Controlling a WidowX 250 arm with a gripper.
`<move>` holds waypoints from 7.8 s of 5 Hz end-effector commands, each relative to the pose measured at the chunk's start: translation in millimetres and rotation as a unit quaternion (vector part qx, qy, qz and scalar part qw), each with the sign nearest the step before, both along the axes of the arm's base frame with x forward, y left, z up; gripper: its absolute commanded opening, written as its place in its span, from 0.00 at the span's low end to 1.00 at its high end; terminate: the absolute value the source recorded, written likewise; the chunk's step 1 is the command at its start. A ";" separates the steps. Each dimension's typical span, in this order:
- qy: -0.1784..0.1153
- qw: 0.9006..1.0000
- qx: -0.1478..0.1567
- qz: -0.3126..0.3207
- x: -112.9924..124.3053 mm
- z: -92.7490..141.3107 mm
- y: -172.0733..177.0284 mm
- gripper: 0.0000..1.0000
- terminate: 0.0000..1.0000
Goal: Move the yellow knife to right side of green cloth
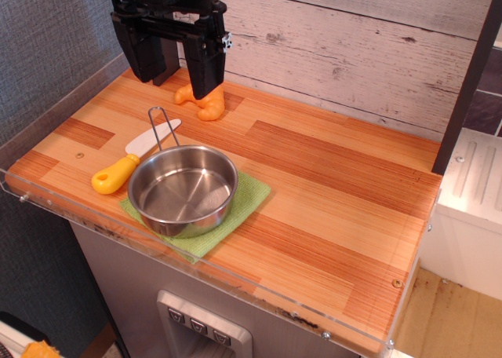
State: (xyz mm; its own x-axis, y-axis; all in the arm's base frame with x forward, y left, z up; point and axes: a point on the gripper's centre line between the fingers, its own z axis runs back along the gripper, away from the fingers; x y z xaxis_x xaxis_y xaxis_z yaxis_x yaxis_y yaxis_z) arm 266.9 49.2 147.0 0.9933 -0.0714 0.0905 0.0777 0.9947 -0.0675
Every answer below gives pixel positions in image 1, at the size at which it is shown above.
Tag yellow handled toy knife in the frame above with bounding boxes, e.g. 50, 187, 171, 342
91, 119, 182, 195

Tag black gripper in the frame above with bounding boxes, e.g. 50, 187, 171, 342
111, 0, 232, 100

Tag dark right shelf post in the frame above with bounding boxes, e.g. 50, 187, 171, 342
431, 0, 501, 175

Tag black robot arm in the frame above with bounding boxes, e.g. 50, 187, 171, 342
111, 0, 231, 100

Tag stainless steel pot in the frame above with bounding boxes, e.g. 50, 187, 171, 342
128, 126, 238, 238

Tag grey toy fridge cabinet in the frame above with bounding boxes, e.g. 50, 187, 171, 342
71, 223, 354, 357

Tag orange toy croissant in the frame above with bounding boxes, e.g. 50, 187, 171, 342
174, 84, 225, 122

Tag orange object bottom left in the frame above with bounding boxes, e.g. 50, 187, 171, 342
20, 341, 61, 358

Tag clear acrylic guard rail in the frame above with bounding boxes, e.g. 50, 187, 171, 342
0, 39, 442, 355

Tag white toy sink unit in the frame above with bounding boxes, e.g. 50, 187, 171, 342
420, 129, 501, 299

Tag green cloth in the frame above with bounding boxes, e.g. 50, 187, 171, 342
119, 172, 271, 264

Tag dark shelf post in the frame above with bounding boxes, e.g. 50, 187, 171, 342
431, 0, 501, 175
153, 38, 180, 86

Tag dark left shelf post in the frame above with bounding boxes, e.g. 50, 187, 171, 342
153, 38, 180, 86

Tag silver dispenser button panel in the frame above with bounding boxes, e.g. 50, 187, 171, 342
157, 290, 253, 357

